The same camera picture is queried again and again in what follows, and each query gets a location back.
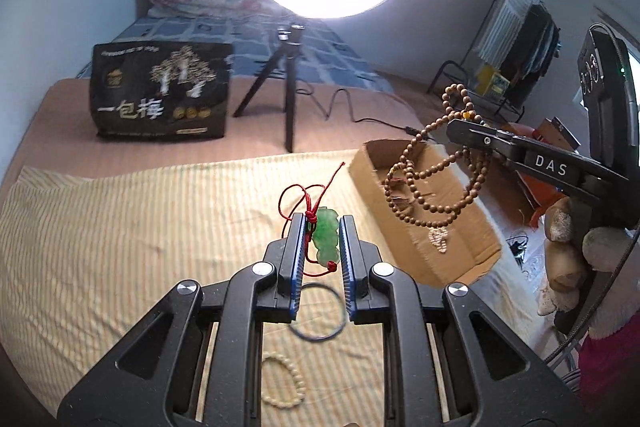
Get dark blue bangle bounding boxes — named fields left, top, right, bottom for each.
left=288, top=282, right=347, bottom=343

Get cream bead bracelet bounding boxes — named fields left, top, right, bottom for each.
left=259, top=351, right=306, bottom=410

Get green jade pendant red cord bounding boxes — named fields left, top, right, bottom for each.
left=278, top=160, right=347, bottom=278

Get white pearl bracelet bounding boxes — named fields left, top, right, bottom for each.
left=428, top=225, right=450, bottom=256

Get brown wooden bead necklace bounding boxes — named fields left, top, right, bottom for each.
left=382, top=82, right=494, bottom=229

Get right gloved hand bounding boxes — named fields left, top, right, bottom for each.
left=544, top=197, right=639, bottom=340

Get yellow box on rack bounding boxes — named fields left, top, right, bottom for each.
left=476, top=64, right=510, bottom=102

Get cardboard box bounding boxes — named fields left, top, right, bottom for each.
left=348, top=139, right=502, bottom=288

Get red book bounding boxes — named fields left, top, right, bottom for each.
left=533, top=117, right=580, bottom=152

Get orange covered stool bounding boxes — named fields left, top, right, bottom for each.
left=499, top=120, right=572, bottom=228

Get black clothes rack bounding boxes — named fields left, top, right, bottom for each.
left=426, top=0, right=562, bottom=121

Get dark hanging clothes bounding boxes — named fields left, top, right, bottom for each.
left=500, top=4, right=560, bottom=107

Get striped hanging towel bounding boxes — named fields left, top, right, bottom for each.
left=472, top=0, right=538, bottom=68

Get black tripod stand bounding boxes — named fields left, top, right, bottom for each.
left=232, top=22, right=307, bottom=154

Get yellow striped cloth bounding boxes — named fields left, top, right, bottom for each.
left=0, top=141, right=547, bottom=427

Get blue patterned bed sheet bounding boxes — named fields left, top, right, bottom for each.
left=115, top=15, right=393, bottom=93

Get black snack bag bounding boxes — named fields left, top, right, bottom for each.
left=89, top=41, right=233, bottom=141

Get black power cable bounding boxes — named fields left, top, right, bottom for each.
left=294, top=78, right=436, bottom=143

